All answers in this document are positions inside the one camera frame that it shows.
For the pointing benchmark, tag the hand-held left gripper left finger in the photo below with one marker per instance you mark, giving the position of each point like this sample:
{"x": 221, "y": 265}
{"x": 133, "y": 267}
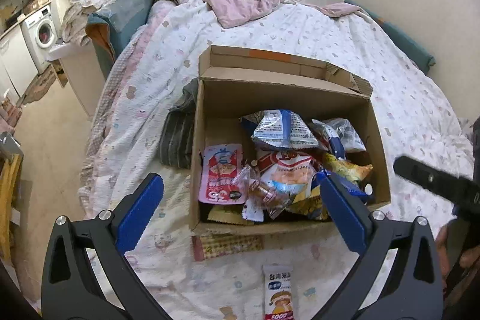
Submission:
{"x": 140, "y": 215}

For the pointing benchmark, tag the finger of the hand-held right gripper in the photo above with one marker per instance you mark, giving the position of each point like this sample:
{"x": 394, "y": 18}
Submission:
{"x": 427, "y": 177}

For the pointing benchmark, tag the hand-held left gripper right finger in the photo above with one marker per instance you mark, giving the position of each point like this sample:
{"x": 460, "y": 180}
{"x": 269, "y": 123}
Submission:
{"x": 343, "y": 215}

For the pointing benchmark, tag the yellow noodle snack packet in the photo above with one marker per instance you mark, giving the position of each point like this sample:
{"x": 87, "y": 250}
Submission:
{"x": 348, "y": 166}

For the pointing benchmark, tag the white shrimp chips bag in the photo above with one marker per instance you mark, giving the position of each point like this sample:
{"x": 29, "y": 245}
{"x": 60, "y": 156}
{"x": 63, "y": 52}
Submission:
{"x": 288, "y": 173}

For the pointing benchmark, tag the clear pastry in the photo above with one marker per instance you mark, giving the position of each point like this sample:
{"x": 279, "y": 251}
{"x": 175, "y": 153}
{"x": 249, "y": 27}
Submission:
{"x": 266, "y": 192}

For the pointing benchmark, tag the silver snack packet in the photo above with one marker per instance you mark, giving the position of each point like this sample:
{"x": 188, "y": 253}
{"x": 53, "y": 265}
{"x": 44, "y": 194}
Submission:
{"x": 348, "y": 134}

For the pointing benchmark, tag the pink snack packet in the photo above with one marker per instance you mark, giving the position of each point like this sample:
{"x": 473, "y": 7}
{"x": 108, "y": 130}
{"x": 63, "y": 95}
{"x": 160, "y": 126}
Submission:
{"x": 221, "y": 173}

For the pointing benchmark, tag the silver blue-striped snack bag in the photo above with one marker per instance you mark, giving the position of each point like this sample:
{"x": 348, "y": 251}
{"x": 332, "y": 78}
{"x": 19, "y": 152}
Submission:
{"x": 281, "y": 128}

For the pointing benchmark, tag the brown cardboard box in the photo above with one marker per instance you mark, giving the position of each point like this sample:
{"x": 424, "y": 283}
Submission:
{"x": 262, "y": 95}

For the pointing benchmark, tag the person's right hand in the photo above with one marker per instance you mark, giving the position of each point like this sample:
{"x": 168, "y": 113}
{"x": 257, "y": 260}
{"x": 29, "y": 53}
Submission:
{"x": 446, "y": 241}

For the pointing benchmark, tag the dark striped cloth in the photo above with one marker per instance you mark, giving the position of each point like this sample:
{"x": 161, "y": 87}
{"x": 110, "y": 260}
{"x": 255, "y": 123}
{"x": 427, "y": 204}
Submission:
{"x": 176, "y": 140}

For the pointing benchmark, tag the long pink yellow bar packet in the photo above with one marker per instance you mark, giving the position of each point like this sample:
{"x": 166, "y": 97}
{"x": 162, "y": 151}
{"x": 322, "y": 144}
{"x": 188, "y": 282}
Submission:
{"x": 228, "y": 245}

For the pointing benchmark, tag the white rice cracker packet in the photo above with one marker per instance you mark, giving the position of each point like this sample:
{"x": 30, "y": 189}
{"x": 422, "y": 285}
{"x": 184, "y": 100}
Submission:
{"x": 279, "y": 290}

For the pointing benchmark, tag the yellow wooden chair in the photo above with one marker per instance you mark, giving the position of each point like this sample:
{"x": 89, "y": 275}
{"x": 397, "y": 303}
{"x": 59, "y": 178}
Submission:
{"x": 11, "y": 192}

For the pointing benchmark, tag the teal bed cushion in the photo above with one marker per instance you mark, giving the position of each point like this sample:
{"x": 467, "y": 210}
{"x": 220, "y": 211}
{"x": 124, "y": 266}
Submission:
{"x": 405, "y": 39}

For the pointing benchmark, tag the white bedside cabinet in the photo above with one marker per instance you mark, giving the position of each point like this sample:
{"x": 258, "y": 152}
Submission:
{"x": 78, "y": 72}

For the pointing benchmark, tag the brown cardboard piece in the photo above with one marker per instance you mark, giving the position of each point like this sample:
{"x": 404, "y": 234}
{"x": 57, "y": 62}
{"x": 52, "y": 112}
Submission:
{"x": 59, "y": 74}

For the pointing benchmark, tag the patterned floor rug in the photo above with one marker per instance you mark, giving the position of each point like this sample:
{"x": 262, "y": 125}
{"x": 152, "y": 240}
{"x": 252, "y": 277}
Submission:
{"x": 39, "y": 84}

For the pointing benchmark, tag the white kitchen base cabinets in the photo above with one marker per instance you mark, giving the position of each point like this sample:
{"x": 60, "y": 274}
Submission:
{"x": 15, "y": 61}

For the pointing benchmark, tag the teal orange-lined cushion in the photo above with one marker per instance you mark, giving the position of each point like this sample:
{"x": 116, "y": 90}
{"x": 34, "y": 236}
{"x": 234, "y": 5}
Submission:
{"x": 123, "y": 10}

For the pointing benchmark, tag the white washing machine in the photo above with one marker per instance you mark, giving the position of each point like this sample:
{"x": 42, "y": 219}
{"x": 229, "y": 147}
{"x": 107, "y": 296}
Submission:
{"x": 39, "y": 35}

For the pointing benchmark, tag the crumpled beige printed cloth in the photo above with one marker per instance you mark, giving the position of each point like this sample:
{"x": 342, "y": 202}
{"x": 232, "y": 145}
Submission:
{"x": 82, "y": 16}

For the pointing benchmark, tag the pink blanket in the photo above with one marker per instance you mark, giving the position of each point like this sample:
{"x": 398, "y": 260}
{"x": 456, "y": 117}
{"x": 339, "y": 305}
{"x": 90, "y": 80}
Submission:
{"x": 240, "y": 10}

